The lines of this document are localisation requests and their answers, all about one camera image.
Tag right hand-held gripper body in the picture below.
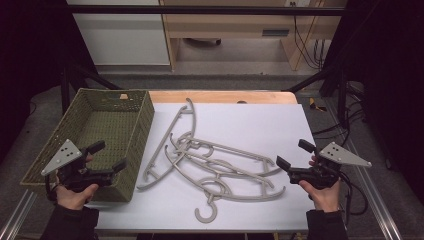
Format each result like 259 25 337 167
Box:
288 142 372 190

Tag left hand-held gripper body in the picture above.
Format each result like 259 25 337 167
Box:
40 138 116 194

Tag green woven basket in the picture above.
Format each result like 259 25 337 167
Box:
19 87 156 203

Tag person's right hand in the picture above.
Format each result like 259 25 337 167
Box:
298 180 342 213

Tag person's left hand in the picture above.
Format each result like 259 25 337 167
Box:
55 184 100 211

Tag yellow and black tool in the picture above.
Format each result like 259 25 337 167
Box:
308 97 328 113

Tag white table sheet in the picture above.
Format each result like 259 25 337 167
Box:
87 101 317 232

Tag black metal stand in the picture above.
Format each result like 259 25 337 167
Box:
285 63 350 129
60 61 122 115

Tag black curtain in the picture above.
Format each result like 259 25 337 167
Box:
323 0 424 204
0 0 98 163

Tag white cabinet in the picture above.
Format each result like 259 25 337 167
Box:
66 0 171 67

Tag light wooden desk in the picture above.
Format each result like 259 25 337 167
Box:
159 0 343 72

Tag black floor cables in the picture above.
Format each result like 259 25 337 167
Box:
312 81 368 148

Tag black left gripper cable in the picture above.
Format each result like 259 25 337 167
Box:
44 174 58 203

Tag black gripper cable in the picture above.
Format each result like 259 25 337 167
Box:
339 170 370 218
44 174 58 203

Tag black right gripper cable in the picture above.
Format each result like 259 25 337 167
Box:
339 170 370 218

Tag aluminium rail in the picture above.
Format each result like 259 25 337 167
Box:
0 189 38 240
345 137 405 240

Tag hanging black cables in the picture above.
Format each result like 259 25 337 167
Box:
291 2 327 71

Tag black horizontal frame bar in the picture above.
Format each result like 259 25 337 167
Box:
66 4 346 16

